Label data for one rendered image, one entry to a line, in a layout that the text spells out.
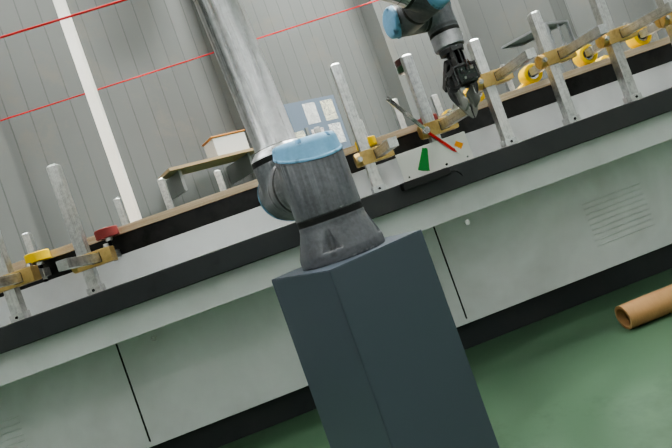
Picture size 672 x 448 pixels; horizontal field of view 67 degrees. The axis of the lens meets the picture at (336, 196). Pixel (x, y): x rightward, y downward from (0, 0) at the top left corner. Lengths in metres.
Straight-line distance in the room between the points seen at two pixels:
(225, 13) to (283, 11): 6.36
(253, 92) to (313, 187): 0.33
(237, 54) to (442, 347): 0.81
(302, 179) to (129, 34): 5.71
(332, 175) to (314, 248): 0.15
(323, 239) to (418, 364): 0.31
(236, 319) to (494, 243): 1.04
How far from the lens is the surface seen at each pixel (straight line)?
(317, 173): 1.04
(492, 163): 1.85
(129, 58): 6.51
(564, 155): 2.01
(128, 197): 2.82
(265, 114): 1.24
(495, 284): 2.12
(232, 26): 1.31
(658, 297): 1.99
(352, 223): 1.04
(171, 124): 6.32
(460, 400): 1.15
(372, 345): 0.99
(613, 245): 2.33
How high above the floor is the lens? 0.71
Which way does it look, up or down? 1 degrees up
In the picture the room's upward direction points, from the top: 20 degrees counter-clockwise
